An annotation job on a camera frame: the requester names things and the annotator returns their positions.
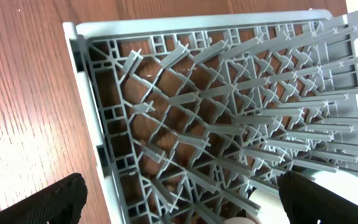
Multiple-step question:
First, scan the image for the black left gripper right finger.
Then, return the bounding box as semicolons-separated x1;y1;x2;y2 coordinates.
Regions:
278;171;358;224

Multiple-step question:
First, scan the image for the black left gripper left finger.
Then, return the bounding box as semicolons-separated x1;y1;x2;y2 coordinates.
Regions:
0;173;88;224

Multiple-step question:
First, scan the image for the white plastic cup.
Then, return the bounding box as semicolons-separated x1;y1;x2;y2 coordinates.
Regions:
246;189;290;224

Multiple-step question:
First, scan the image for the light blue bowl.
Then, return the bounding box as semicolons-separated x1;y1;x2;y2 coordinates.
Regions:
302;169;358;205

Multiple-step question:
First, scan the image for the pink bowl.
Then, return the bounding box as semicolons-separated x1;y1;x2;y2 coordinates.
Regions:
224;217;256;224

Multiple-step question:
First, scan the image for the grey plastic dish rack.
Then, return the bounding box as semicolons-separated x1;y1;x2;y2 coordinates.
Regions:
63;9;358;223

